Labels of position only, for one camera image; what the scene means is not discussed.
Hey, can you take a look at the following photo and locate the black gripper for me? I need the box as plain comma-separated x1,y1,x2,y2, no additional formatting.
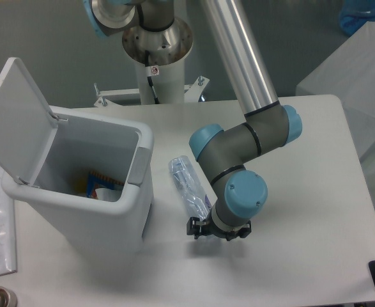
187,217,252,241

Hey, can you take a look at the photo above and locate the crushed clear plastic bottle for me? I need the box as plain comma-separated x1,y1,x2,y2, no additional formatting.
168,155,211,221

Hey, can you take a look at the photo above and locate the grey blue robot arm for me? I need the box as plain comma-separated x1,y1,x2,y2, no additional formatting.
83,1,302,240

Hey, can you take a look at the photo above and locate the white trash can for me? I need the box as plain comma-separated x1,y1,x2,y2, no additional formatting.
2,107,154,252

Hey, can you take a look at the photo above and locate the white trash can lid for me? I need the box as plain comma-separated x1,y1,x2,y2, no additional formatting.
0,58,62,185

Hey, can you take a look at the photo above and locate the colourful snack wrapper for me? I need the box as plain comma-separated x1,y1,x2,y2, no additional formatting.
86,171,125,199

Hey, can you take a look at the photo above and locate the blue water jug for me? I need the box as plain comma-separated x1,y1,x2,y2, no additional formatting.
338,0,375,36

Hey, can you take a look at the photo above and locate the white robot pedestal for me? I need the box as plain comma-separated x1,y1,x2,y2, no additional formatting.
94,61,210,107

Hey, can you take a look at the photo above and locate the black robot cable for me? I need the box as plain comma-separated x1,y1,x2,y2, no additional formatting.
144,51,161,105

